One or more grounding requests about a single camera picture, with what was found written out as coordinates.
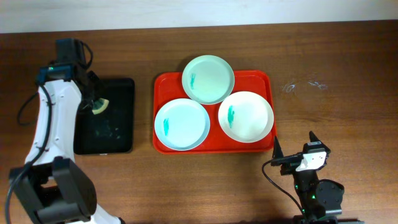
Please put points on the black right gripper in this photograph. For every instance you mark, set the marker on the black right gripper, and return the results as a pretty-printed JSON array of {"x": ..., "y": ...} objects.
[{"x": 290, "y": 163}]

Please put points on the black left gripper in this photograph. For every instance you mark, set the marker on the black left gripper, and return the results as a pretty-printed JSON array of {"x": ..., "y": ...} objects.
[{"x": 96, "y": 79}]

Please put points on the green yellow sponge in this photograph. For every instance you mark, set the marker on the green yellow sponge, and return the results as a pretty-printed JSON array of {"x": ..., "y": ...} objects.
[{"x": 99, "y": 105}]

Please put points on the white plate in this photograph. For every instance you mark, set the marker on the white plate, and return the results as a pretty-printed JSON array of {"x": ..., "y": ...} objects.
[{"x": 246, "y": 117}]

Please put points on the light green plate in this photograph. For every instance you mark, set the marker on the light green plate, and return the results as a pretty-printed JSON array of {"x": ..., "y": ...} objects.
[{"x": 208, "y": 79}]

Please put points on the light blue plate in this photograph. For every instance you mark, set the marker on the light blue plate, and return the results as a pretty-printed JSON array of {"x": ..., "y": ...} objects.
[{"x": 182, "y": 124}]

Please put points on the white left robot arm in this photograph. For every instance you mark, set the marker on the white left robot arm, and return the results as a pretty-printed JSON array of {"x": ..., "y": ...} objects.
[{"x": 50, "y": 186}]

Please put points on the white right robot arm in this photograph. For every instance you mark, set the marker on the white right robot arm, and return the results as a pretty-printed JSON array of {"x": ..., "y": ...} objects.
[{"x": 319, "y": 200}]

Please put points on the black plastic tray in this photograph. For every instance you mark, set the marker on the black plastic tray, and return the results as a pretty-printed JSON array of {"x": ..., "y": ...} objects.
[{"x": 110, "y": 131}]

